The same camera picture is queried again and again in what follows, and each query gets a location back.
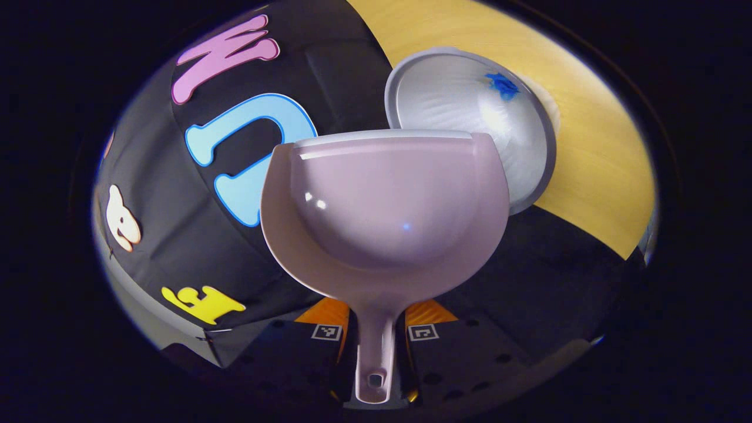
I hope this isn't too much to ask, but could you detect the white ribbed garbage bin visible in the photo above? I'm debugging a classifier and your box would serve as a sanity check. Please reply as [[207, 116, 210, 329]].
[[385, 47, 557, 216]]

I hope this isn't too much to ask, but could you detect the pale pink dustpan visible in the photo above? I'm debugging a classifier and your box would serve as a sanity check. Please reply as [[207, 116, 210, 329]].
[[260, 130, 511, 405]]

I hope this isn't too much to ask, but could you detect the blue paper trash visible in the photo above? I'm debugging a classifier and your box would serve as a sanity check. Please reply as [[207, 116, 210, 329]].
[[485, 72, 521, 100]]

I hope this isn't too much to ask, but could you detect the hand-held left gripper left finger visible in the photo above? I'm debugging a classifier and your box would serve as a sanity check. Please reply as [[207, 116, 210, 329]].
[[232, 297, 351, 406]]

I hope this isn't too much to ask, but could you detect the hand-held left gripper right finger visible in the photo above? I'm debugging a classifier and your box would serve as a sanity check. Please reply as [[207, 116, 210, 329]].
[[402, 298, 531, 407]]

